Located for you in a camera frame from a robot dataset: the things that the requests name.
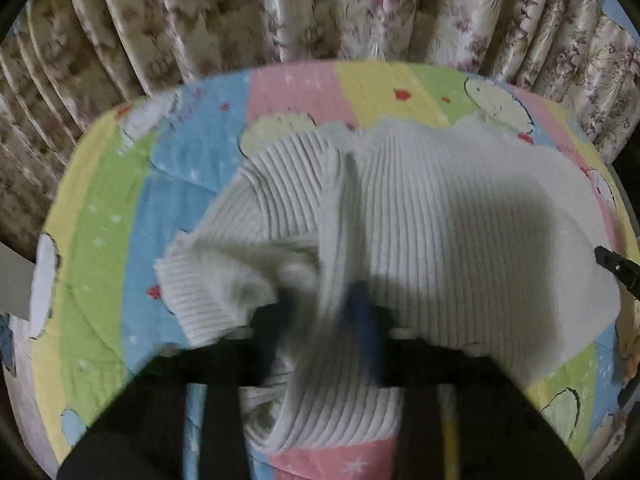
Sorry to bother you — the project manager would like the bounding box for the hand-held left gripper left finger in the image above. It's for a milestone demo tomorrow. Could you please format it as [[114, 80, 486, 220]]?
[[57, 302, 302, 480]]

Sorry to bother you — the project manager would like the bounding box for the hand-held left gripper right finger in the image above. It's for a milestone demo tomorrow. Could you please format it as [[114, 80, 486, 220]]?
[[346, 282, 587, 480]]

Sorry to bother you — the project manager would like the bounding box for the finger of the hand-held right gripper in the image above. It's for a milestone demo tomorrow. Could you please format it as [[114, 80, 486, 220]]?
[[594, 245, 640, 302]]

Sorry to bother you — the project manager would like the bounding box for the white ribbed knit sweater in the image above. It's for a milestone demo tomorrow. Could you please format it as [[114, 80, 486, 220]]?
[[154, 121, 624, 457]]

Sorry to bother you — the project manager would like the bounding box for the colourful cartoon printed blanket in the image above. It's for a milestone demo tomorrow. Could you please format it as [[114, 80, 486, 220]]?
[[27, 60, 640, 480]]

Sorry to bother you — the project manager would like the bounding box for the grey flat board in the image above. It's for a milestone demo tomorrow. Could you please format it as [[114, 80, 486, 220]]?
[[0, 246, 37, 322]]

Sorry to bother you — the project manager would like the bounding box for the blue and floral curtain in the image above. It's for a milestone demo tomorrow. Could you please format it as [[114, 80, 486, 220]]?
[[0, 0, 640, 261]]

